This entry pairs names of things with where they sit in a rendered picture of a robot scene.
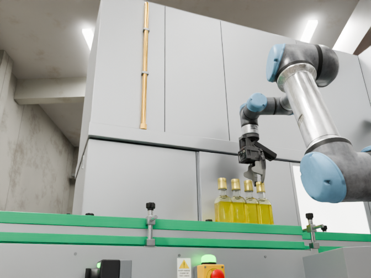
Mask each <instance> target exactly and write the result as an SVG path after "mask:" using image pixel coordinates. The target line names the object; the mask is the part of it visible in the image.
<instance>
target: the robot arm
mask: <svg viewBox="0 0 371 278"><path fill-rule="evenodd" d="M339 70H340V61H339V59H338V56H337V55H336V53H335V52H334V50H332V49H331V48H329V47H327V46H325V45H317V44H315V45H310V44H285V43H283V44H275V45H273V46H272V48H271V49H270V51H269V54H268V58H267V64H266V78H267V81H269V82H272V83H273V82H276V83H277V86H278V88H279V89H280V90H281V91H282V92H284V94H283V95H282V96H281V97H266V96H265V95H264V94H261V93H253V94H252V95H251V96H250V97H249V99H248V100H247V102H246V103H243V104H242V105H241V106H240V120H241V132H242V136H241V137H239V138H238V140H239V147H240V151H238V163H241V164H250V165H249V166H248V171H246V172H244V174H243V176H244V177H245V178H248V179H251V180H252V182H253V185H254V187H256V182H258V181H257V178H258V176H257V174H259V175H261V182H262V183H263V182H264V179H265V174H266V159H267V160H268V161H270V162H271V161H272V160H274V159H276V157H277V154H276V153H275V152H273V151H271V150H270V149H269V148H267V147H265V146H264V145H262V144H260V143H259V142H258V140H259V128H258V118H259V116H260V115H294V116H295V119H296V121H297V124H298V126H299V130H300V132H301V135H302V137H303V140H304V143H305V145H306V148H307V149H306V151H305V152H304V156H303V158H302V160H301V162H300V173H301V176H300V178H301V182H302V185H303V187H304V189H305V191H306V192H307V194H308V195H309V196H310V197H311V198H312V199H313V200H315V201H318V202H328V203H331V204H337V203H340V202H370V201H371V146H368V147H366V148H364V149H362V150H361V152H356V151H355V150H354V148H353V146H352V144H351V142H350V140H349V139H347V138H345V137H341V136H340V134H339V132H338V129H337V127H336V125H335V123H334V121H333V119H332V117H331V115H330V112H329V110H328V108H327V106H326V104H325V102H324V100H323V98H322V95H321V93H320V91H319V88H323V87H326V86H328V85H329V84H330V83H332V82H333V81H334V80H335V78H336V77H337V75H338V73H339ZM239 155H240V158H239Z"/></svg>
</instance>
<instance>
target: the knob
mask: <svg viewBox="0 0 371 278"><path fill-rule="evenodd" d="M84 278H99V268H86V269H85V277H84Z"/></svg>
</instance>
